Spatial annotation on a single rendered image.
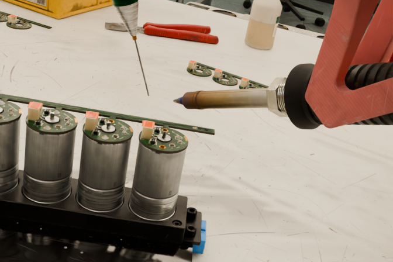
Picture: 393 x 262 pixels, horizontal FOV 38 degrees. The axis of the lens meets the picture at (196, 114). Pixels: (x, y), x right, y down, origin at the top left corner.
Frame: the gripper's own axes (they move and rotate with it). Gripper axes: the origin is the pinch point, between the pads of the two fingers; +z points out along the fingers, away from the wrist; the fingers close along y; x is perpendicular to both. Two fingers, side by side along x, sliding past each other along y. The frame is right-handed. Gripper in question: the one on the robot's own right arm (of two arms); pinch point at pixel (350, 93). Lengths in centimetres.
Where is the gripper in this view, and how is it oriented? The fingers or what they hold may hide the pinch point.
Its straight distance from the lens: 20.5
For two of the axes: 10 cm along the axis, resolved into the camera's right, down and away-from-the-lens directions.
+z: -4.8, 5.7, 6.6
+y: -7.1, 1.8, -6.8
